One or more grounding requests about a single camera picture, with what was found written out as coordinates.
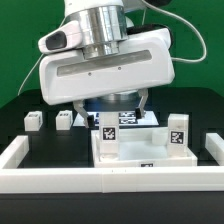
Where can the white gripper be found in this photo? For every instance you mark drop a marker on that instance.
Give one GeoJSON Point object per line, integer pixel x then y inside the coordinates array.
{"type": "Point", "coordinates": [66, 75]}

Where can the white square tabletop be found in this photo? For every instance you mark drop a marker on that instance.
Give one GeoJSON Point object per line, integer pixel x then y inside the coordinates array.
{"type": "Point", "coordinates": [140, 147]}

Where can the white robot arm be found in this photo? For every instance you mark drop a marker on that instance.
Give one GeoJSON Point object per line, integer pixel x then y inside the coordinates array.
{"type": "Point", "coordinates": [96, 54]}

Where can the white marker sheet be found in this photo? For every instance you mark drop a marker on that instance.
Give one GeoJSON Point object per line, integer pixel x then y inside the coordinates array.
{"type": "Point", "coordinates": [126, 118]}

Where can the white U-shaped fence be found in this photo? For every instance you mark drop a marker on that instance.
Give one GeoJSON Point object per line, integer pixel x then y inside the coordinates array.
{"type": "Point", "coordinates": [14, 180]}

